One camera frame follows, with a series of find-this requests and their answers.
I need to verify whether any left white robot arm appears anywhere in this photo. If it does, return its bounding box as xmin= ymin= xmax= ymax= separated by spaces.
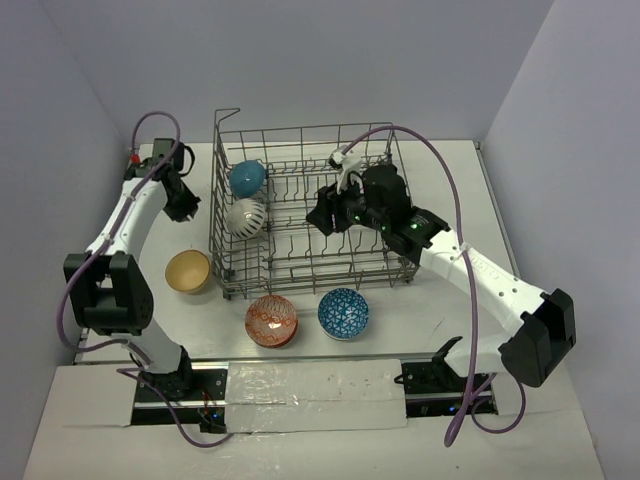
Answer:
xmin=60 ymin=154 xmax=200 ymax=401

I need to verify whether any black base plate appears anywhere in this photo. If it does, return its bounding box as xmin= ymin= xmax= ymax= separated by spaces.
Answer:
xmin=394 ymin=361 xmax=467 ymax=418
xmin=130 ymin=367 xmax=228 ymax=434

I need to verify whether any blue patterned bowl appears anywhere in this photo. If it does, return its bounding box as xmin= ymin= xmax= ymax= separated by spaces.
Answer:
xmin=317 ymin=288 xmax=370 ymax=341

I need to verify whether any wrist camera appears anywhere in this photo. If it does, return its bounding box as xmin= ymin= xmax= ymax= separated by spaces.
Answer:
xmin=329 ymin=149 xmax=361 ymax=194
xmin=130 ymin=138 xmax=185 ymax=171

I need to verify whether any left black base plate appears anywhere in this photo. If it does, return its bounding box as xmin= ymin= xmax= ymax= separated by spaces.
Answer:
xmin=130 ymin=367 xmax=228 ymax=434

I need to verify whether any yellow bowl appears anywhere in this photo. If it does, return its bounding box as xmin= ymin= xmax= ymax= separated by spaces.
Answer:
xmin=165 ymin=249 xmax=211 ymax=294

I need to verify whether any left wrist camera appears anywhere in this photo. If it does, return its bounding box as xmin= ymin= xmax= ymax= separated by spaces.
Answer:
xmin=130 ymin=138 xmax=185 ymax=171

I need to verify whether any plain blue bowl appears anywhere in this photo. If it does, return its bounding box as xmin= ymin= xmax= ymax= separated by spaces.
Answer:
xmin=229 ymin=160 xmax=266 ymax=199

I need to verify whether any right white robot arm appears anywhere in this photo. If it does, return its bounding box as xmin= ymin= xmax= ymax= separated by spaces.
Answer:
xmin=306 ymin=164 xmax=576 ymax=391

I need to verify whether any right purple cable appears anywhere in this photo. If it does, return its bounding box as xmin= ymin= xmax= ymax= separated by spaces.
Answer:
xmin=342 ymin=124 xmax=527 ymax=447

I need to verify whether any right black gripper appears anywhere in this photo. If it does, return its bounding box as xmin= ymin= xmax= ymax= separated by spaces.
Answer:
xmin=306 ymin=170 xmax=389 ymax=236

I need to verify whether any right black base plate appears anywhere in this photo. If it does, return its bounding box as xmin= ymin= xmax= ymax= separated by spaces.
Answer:
xmin=394 ymin=361 xmax=467 ymax=418

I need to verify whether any grey wire dish rack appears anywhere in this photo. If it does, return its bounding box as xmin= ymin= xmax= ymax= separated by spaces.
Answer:
xmin=209 ymin=108 xmax=417 ymax=300

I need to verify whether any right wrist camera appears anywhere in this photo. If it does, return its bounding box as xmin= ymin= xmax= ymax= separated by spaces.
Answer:
xmin=329 ymin=149 xmax=361 ymax=194

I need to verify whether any red patterned bowl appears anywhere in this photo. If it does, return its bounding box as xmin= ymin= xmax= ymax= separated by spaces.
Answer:
xmin=244 ymin=295 xmax=299 ymax=348

